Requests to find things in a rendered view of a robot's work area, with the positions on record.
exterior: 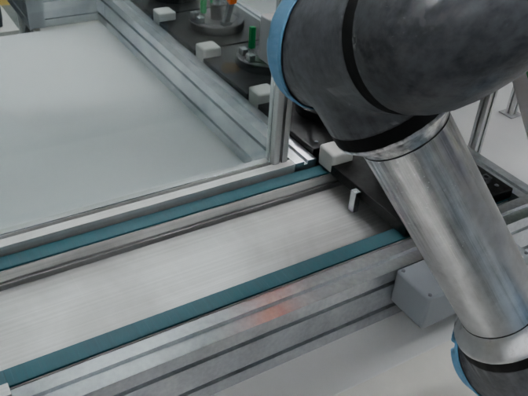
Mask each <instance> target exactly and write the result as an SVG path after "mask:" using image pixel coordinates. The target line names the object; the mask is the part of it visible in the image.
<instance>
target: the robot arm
mask: <svg viewBox="0 0 528 396"><path fill-rule="evenodd" d="M266 49H267V60H268V64H269V69H270V72H271V75H272V77H273V80H274V82H275V83H276V85H277V87H278V88H279V90H280V91H281V92H282V93H283V94H284V95H285V96H286V97H287V98H288V99H290V100H291V101H293V102H295V103H296V104H297V105H299V106H301V107H303V108H307V109H313V110H315V111H316V112H317V114H318V115H319V117H320V118H321V121H322V122H323V124H324V125H325V127H326V129H327V130H328V132H329V133H330V135H331V136H332V138H333V140H334V142H335V143H336V145H337V146H338V148H339V149H340V150H341V151H342V152H344V153H346V154H349V155H354V156H364V158H365V160H366V162H367V164H368V165H369V167H370V168H371V170H372V172H373V174H374V175H375V177H376V179H377V181H378V182H379V184H380V185H381V187H382V189H383V191H384V192H385V194H386V195H387V198H388V199H389V201H390V202H391V204H392V206H393V208H394V209H395V211H396V212H397V214H398V216H399V218H400V219H401V221H402V223H403V225H404V226H405V228H406V229H407V231H408V233H409V235H410V236H411V238H412V240H413V242H414V243H415V245H416V246H417V248H418V250H419V252H420V254H421V255H422V256H423V259H424V260H425V262H426V263H427V265H428V267H429V269H430V270H431V272H432V273H433V275H434V278H435V279H436V281H437V282H438V284H439V286H440V287H441V289H442V290H443V292H444V294H445V296H446V298H447V299H448V300H449V303H450V304H451V306H452V308H453V309H454V311H455V313H456V320H455V322H454V329H453V334H452V338H451V340H452V342H453V343H454V347H453V348H451V358H452V362H453V367H454V368H455V371H456V374H457V375H458V376H459V378H460V379H461V381H462V382H463V383H464V384H465V385H466V386H467V387H468V388H469V389H471V390H472V391H474V392H475V393H476V394H477V395H478V396H528V267H527V265H526V263H525V261H524V259H523V257H522V255H521V253H520V251H519V249H518V247H517V245H516V243H515V241H514V239H513V237H512V235H511V233H510V231H509V229H508V227H507V225H506V223H505V221H504V219H503V217H502V215H501V213H500V211H499V209H498V207H497V205H496V203H495V201H494V199H493V197H492V195H491V193H490V191H489V189H488V187H487V185H486V183H485V181H484V179H483V177H482V175H481V173H480V171H479V169H478V167H477V165H476V163H475V161H474V159H473V157H472V155H471V153H470V151H469V149H468V147H467V145H466V143H465V141H464V139H463V137H462V135H461V133H460V131H459V129H458V127H457V125H456V123H455V121H454V119H453V117H452V115H451V113H450V112H451V111H454V110H457V109H458V108H462V107H464V106H466V105H469V104H471V103H474V102H476V101H479V100H481V99H482V98H484V97H486V96H488V95H490V94H492V93H494V92H496V91H498V90H499V89H501V88H502V87H504V86H506V85H508V84H509V83H511V82H512V81H514V80H516V79H517V78H518V77H520V76H521V75H523V74H525V73H526V72H528V0H282V1H281V2H280V4H279V6H278V7H277V9H276V11H275V13H274V15H273V18H272V20H271V23H270V28H269V37H268V39H267V48H266Z"/></svg>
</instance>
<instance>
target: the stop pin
mask: <svg viewBox="0 0 528 396"><path fill-rule="evenodd" d="M360 197H361V192H360V191H359V190H358V189H351V191H350V200H349V206H348V209H349V210H350V211H351V212H353V213H354V212H356V211H358V206H359V202H360Z"/></svg>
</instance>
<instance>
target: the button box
mask: <svg viewBox="0 0 528 396"><path fill-rule="evenodd" d="M516 245H517V247H518V249H519V251H520V253H521V255H522V257H523V259H524V261H525V263H526V265H527V266H528V252H527V251H525V250H524V249H523V248H521V247H520V246H519V245H518V244H516ZM391 300H392V301H393V302H394V303H395V304H396V305H397V306H398V307H399V308H400V309H401V310H402V311H403V312H404V313H405V314H406V315H407V316H408V317H409V318H411V319H412V320H413V321H414V322H415V323H416V324H417V325H418V326H419V327H420V328H426V327H427V326H429V325H432V324H434V323H436V322H438V321H440V320H442V319H444V318H446V317H449V316H451V315H453V314H455V311H454V309H453V308H452V306H451V304H450V303H449V300H448V299H447V298H446V296H445V294H444V292H443V290H442V289H441V287H440V286H439V284H438V282H437V281H436V279H435V277H434V275H433V273H432V272H431V270H430V269H429V267H428V265H427V263H426V262H425V260H422V261H420V262H417V263H414V264H412V265H410V266H406V267H405V268H402V269H400V270H398V271H397V275H396V278H395V282H394V288H393V291H392V296H391Z"/></svg>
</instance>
